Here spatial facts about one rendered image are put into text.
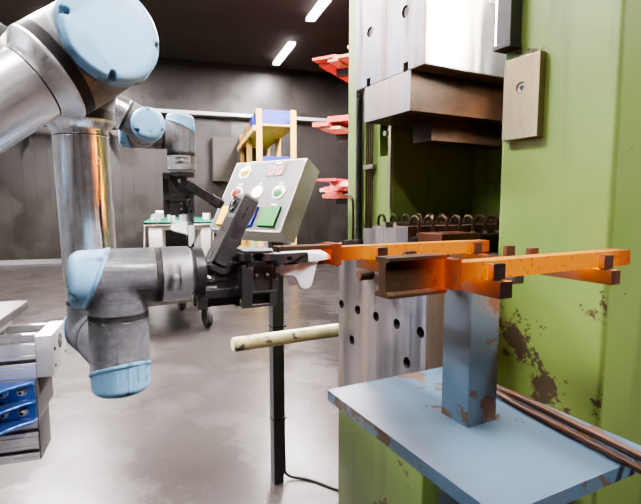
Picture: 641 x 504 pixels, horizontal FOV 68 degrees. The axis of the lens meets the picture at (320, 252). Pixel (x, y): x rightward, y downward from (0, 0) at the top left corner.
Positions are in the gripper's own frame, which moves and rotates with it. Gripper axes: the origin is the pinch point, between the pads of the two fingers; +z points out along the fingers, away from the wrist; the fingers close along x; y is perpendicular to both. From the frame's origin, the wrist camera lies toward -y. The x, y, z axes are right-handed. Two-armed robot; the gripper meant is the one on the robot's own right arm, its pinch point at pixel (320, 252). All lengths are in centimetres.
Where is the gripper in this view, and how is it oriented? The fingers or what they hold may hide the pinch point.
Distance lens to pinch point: 75.0
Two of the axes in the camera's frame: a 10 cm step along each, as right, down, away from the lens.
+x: 4.4, 0.9, -8.9
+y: 0.0, 10.0, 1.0
